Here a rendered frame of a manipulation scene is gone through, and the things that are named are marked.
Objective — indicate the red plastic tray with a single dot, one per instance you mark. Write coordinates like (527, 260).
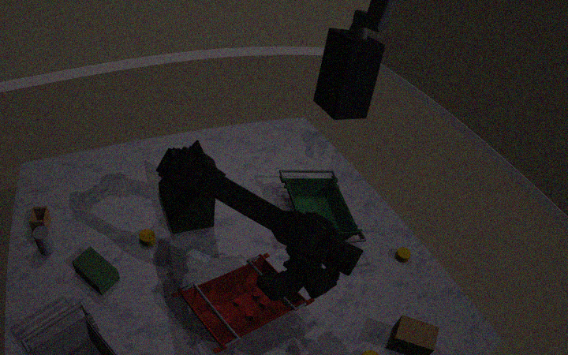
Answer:
(222, 291)

